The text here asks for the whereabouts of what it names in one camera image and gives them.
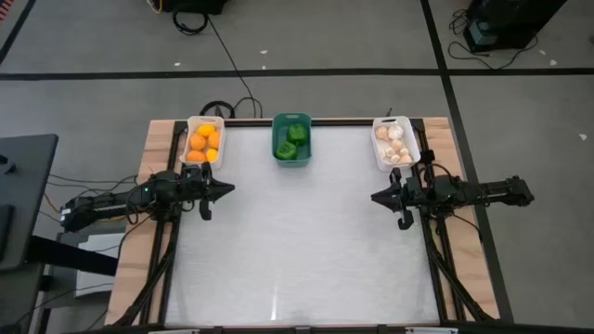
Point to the orange fruit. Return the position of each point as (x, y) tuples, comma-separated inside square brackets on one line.
[(214, 139), (198, 141), (196, 156)]

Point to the peach shallot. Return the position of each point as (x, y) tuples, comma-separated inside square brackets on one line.
[(406, 159)]

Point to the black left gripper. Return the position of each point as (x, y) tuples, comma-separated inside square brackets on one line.
[(197, 188)]

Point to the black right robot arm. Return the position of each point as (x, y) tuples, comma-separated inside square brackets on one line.
[(487, 192)]

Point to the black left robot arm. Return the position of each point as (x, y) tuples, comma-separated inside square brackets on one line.
[(107, 206)]

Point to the teal plastic basket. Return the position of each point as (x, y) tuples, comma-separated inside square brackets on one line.
[(292, 163)]

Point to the black desk beam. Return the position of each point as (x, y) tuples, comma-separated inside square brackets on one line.
[(74, 255)]

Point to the small brown onion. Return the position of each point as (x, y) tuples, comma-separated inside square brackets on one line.
[(396, 145)]

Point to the grey desk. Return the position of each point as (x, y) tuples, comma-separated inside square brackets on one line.
[(28, 185)]

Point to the black equipment case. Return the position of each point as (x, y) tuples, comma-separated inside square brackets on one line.
[(510, 18)]

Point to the cream plastic basket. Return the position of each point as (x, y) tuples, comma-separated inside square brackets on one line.
[(218, 119)]

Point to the white paper stack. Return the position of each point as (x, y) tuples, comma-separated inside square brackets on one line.
[(107, 241)]

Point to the wooden table side board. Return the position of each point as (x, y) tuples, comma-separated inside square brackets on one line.
[(473, 250), (132, 260)]

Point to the white plastic basket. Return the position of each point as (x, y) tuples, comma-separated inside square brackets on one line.
[(394, 168)]

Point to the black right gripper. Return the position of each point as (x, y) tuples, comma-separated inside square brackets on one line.
[(415, 195)]

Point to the green bell pepper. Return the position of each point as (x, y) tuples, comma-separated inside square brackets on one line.
[(297, 133), (286, 150)]

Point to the black aluminium table frame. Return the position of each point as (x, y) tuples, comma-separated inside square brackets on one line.
[(334, 122)]

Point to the black floor equipment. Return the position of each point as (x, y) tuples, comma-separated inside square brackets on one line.
[(195, 4)]

